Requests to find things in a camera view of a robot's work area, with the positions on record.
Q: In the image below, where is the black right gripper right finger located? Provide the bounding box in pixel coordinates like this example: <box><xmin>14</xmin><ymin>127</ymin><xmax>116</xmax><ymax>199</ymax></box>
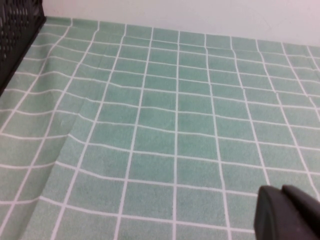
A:
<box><xmin>282</xmin><ymin>184</ymin><xmax>320</xmax><ymax>225</ymax></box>

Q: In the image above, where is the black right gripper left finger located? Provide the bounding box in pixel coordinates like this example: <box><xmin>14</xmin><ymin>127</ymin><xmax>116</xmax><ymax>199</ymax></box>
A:
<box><xmin>254</xmin><ymin>185</ymin><xmax>320</xmax><ymax>240</ymax></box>

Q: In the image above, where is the black mesh book holder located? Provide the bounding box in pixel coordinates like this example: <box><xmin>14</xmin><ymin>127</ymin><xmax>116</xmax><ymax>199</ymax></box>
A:
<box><xmin>0</xmin><ymin>0</ymin><xmax>48</xmax><ymax>97</ymax></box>

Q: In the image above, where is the green white checkered tablecloth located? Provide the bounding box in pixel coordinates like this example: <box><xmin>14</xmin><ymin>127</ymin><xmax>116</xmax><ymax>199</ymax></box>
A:
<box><xmin>0</xmin><ymin>16</ymin><xmax>320</xmax><ymax>240</ymax></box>

